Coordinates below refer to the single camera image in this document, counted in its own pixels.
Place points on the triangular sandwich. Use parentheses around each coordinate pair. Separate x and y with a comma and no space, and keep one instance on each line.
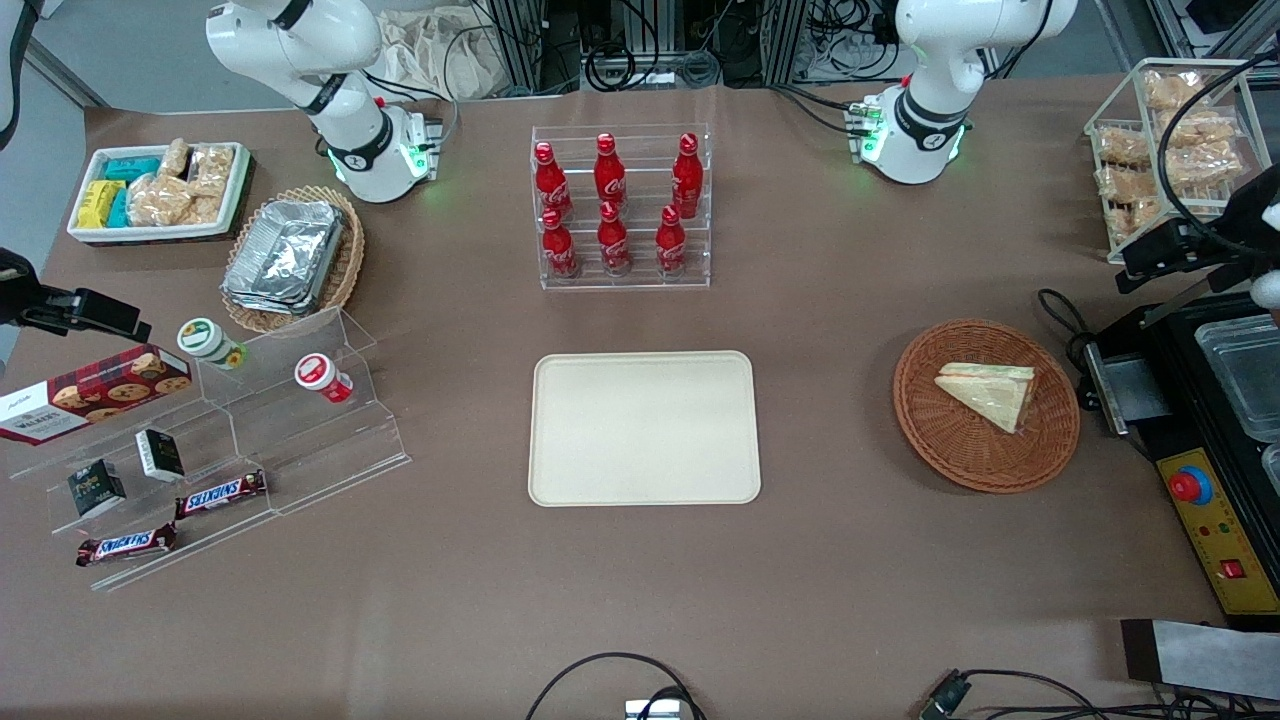
(990,392)

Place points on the red lid yogurt cup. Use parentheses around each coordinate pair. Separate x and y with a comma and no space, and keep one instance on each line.
(318,374)

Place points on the brown chocolate bar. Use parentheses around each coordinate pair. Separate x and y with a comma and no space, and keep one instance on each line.
(127,545)
(220,495)

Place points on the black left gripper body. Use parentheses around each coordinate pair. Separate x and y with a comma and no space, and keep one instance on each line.
(1232,236)

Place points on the clear bag of crackers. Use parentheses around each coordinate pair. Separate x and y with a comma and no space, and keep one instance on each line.
(158,200)
(175,158)
(212,170)

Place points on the grey flat sheet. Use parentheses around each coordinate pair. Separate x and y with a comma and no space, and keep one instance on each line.
(1200,658)

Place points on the small black carton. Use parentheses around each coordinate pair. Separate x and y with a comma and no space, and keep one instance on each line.
(96,489)
(160,455)

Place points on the red emergency stop button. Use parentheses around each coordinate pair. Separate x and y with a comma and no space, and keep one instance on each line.
(1190,486)

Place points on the clear plastic container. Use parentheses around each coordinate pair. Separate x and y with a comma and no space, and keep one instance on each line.
(1245,375)

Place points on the clear acrylic bottle rack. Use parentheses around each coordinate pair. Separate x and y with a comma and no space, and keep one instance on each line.
(640,280)

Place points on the silver connector block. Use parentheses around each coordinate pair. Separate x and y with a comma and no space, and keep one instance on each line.
(652,711)

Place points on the clear acrylic step display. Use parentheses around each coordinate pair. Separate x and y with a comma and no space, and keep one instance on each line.
(320,450)

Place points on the stacked aluminium foil trays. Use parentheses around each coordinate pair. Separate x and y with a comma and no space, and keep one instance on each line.
(285,255)

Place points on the round brown wicker basket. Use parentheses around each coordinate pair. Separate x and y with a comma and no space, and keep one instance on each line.
(960,450)

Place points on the clear bag of pastry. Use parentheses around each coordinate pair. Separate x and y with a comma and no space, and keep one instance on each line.
(1125,183)
(1205,128)
(1175,90)
(1135,218)
(1122,146)
(1210,165)

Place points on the yellow snack pack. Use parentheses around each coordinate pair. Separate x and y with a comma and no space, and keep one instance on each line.
(98,203)

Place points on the red tartan cookie box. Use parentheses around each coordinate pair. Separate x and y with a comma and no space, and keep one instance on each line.
(95,395)

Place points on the beige rectangular tray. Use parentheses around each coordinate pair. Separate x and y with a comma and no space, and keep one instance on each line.
(645,430)

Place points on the red cola bottle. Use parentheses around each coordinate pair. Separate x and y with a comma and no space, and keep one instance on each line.
(559,248)
(550,185)
(687,178)
(670,245)
(614,242)
(609,175)

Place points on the oval light wicker basket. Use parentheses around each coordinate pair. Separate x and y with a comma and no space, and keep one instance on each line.
(350,260)

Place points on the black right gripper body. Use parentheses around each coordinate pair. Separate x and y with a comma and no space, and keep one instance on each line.
(22,298)

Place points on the green lid yogurt cup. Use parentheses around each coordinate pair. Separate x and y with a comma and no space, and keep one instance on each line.
(205,340)

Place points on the beige cloth bag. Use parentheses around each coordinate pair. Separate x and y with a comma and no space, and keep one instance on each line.
(430,55)

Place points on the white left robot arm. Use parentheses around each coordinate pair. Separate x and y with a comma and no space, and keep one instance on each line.
(930,110)

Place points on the black sealing machine yellow panel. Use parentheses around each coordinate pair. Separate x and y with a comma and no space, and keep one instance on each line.
(1170,440)

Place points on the small teal snack pack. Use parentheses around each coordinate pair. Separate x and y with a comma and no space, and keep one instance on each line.
(119,208)

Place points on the white rectangular snack bin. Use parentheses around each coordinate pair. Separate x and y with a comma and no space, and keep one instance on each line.
(150,234)

